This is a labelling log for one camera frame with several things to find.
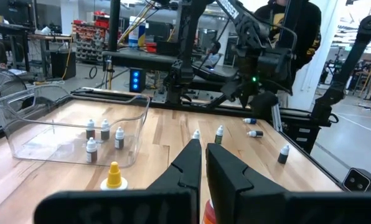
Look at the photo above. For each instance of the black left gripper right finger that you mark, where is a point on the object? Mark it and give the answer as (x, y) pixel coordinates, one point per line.
(235, 193)

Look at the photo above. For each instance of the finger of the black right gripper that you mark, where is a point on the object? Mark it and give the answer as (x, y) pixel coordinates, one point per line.
(240, 93)
(263, 105)

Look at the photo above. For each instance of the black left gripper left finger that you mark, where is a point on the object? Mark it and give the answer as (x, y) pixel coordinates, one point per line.
(173, 202)

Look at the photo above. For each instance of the small blue dropper bottle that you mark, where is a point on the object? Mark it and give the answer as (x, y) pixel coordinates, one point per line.
(250, 121)

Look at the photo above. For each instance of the small dropper bottle white cap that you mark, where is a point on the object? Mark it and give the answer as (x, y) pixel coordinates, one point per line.
(119, 137)
(90, 129)
(283, 155)
(256, 134)
(105, 129)
(91, 150)
(197, 134)

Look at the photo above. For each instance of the small green dropper bottle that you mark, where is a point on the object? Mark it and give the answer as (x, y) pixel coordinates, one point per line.
(219, 135)

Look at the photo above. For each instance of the orange food coloring bottle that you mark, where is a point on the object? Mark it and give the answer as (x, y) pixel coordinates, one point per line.
(114, 174)

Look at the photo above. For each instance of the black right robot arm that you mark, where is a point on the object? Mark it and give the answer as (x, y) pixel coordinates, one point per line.
(185, 46)

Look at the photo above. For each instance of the person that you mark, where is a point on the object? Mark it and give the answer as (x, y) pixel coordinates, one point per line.
(307, 37)

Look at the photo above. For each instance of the black controller box with lights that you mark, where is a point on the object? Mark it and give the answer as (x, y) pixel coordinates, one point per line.
(137, 80)

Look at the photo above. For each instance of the dark side desk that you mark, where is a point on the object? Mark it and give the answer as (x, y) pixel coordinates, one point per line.
(126, 59)

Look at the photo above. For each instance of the blue white cardboard box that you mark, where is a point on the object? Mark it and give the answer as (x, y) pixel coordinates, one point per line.
(137, 32)

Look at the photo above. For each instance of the black pole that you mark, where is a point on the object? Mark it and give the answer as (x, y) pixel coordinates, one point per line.
(114, 25)

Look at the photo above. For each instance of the clear plastic bin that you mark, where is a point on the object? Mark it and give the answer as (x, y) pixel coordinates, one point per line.
(23, 149)

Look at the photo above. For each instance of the red storage bin rack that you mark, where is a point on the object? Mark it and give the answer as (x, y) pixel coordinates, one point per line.
(89, 37)

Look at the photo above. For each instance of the black cabinet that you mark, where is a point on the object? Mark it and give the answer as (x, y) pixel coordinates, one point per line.
(62, 65)

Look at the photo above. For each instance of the wooden work table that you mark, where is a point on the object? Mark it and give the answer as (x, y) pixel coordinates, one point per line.
(48, 38)

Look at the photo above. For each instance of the black floor fan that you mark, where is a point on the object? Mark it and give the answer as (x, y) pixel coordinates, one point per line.
(2, 90)

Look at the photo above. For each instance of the silver metal bracket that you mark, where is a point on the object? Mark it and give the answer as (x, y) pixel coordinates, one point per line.
(276, 116)

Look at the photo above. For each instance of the black table-level camera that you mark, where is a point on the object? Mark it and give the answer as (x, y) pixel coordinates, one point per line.
(359, 180)

